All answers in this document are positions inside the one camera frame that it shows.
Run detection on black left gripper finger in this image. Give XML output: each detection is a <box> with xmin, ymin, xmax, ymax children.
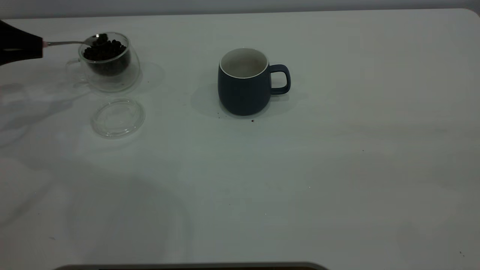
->
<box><xmin>0</xmin><ymin>48</ymin><xmax>43</xmax><ymax>66</ymax></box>
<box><xmin>0</xmin><ymin>19</ymin><xmax>44</xmax><ymax>50</ymax></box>

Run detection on dark coffee beans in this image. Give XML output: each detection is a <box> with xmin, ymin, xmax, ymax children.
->
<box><xmin>83</xmin><ymin>34</ymin><xmax>131</xmax><ymax>77</ymax></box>

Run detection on clear double-wall glass cup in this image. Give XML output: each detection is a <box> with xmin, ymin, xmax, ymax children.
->
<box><xmin>66</xmin><ymin>32</ymin><xmax>141</xmax><ymax>93</ymax></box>

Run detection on pink-handled metal spoon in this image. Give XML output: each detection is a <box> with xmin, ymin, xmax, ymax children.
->
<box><xmin>42</xmin><ymin>33</ymin><xmax>109</xmax><ymax>48</ymax></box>

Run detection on clear glass lid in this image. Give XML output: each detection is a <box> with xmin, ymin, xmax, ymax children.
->
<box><xmin>90</xmin><ymin>98</ymin><xmax>146</xmax><ymax>138</ymax></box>

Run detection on dark grey ceramic mug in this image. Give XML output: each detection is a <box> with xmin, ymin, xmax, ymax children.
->
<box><xmin>218</xmin><ymin>47</ymin><xmax>291</xmax><ymax>116</ymax></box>

